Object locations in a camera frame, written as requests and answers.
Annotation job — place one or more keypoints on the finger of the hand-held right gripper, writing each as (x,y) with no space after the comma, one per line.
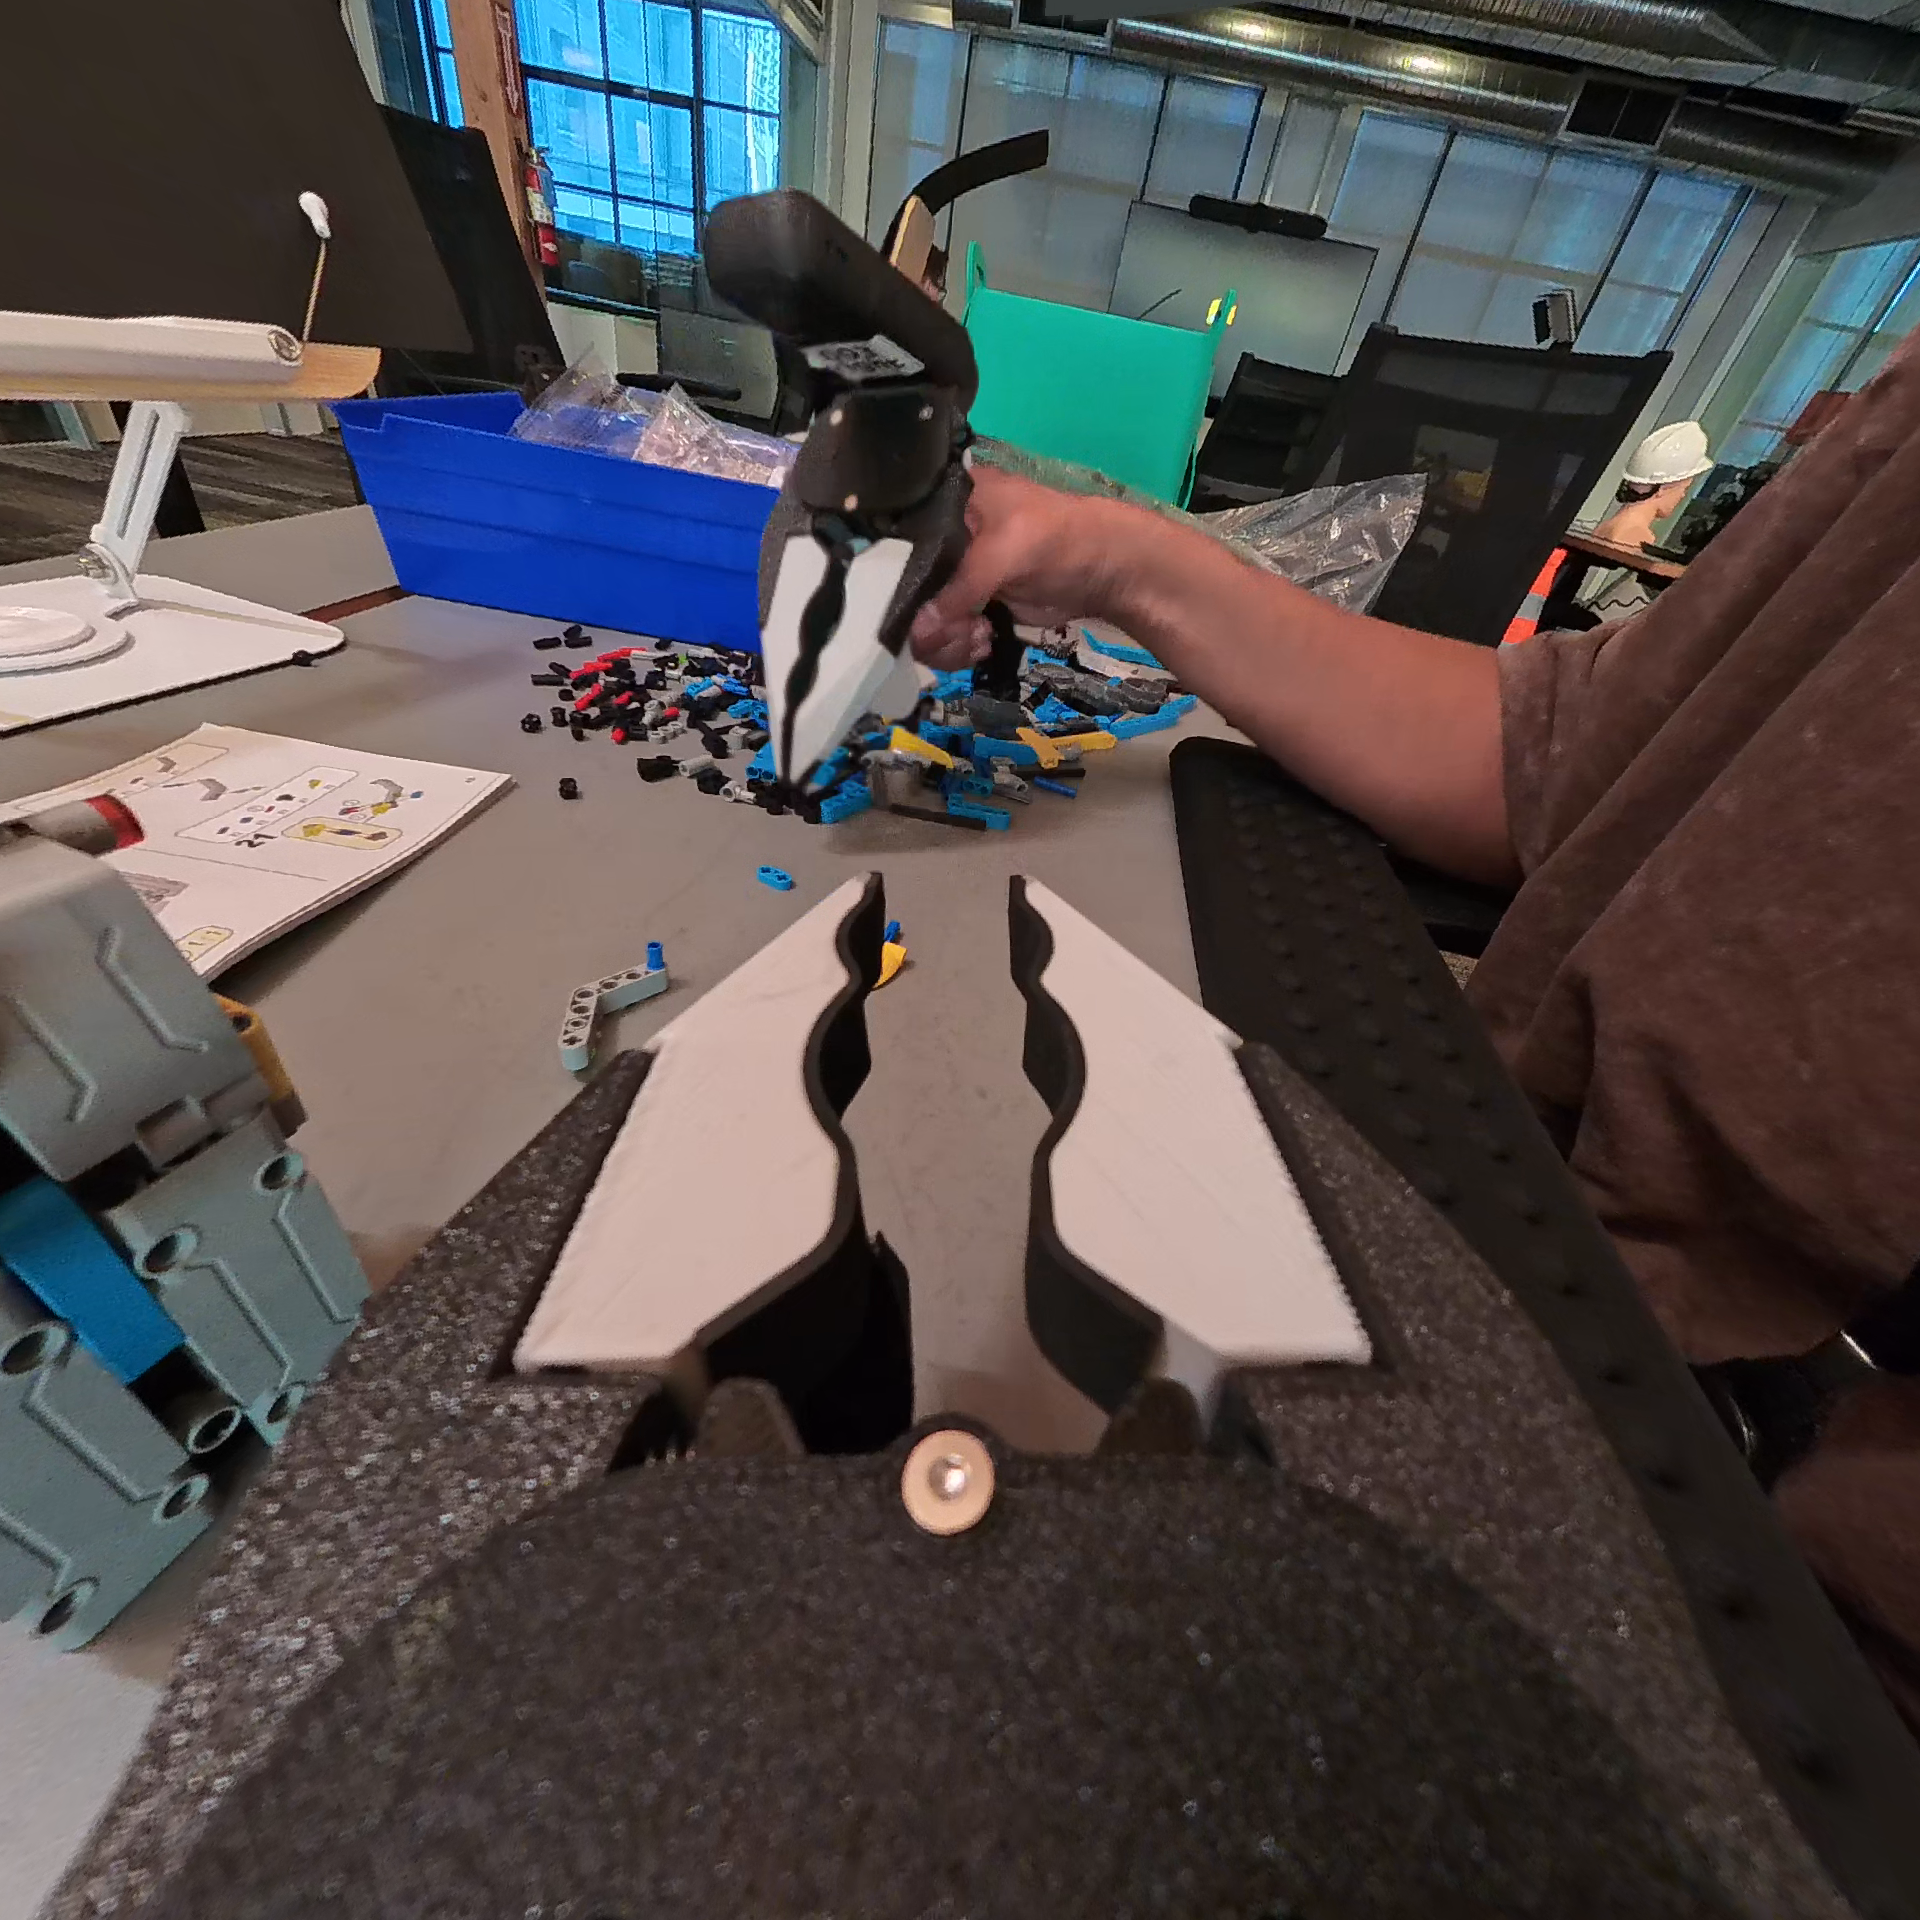
(788,615)
(871,647)

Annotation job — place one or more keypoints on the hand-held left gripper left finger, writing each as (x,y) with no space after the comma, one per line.
(707,1187)

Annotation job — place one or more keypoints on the clear bags in bin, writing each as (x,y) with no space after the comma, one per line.
(677,436)

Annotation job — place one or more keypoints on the blue plastic bin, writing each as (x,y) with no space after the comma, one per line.
(569,525)

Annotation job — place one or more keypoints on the pile of small brick pieces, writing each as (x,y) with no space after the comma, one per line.
(990,750)

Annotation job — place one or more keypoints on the red fire extinguisher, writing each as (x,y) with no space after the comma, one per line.
(543,209)

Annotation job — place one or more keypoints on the orange traffic cone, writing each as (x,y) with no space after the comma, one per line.
(1533,596)

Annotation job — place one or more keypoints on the silver ventilation duct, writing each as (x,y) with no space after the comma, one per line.
(1350,36)

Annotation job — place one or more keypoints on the teal plastic folder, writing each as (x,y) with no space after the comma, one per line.
(1094,378)

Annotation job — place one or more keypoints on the black perforated foam mat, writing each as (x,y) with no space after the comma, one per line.
(1350,974)

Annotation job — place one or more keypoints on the person's right forearm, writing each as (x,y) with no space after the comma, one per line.
(1350,707)

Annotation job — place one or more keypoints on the grey desk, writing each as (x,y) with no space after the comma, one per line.
(450,1077)

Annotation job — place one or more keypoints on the blue grey brick robot model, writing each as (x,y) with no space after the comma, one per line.
(121,1020)

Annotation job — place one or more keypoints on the grey angled beam piece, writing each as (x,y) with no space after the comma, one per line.
(601,1015)

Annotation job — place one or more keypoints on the whiteboard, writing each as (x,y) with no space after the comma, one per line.
(1248,287)

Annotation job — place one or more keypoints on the tan mannequin bust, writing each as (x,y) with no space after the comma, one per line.
(1633,514)

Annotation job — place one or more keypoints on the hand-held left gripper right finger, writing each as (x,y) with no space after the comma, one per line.
(1201,1187)

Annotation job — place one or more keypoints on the open instruction booklet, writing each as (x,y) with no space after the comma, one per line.
(300,842)

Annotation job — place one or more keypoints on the person's right hand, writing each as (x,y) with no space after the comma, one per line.
(1050,559)

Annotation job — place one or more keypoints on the black board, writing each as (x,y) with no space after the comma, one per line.
(180,119)

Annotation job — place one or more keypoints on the large paned window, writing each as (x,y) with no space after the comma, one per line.
(647,119)

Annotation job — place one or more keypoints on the white hard hat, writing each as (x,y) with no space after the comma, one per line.
(1668,450)

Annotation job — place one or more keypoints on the wooden post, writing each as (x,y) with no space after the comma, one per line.
(495,119)

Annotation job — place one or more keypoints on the black mesh chair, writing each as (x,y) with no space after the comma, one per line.
(1500,465)

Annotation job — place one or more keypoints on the white folding book stand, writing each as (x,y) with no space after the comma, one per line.
(180,630)

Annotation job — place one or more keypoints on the clear plastic bag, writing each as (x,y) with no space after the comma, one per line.
(1334,541)

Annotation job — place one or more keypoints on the brown shirt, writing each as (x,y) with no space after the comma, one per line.
(1725,902)

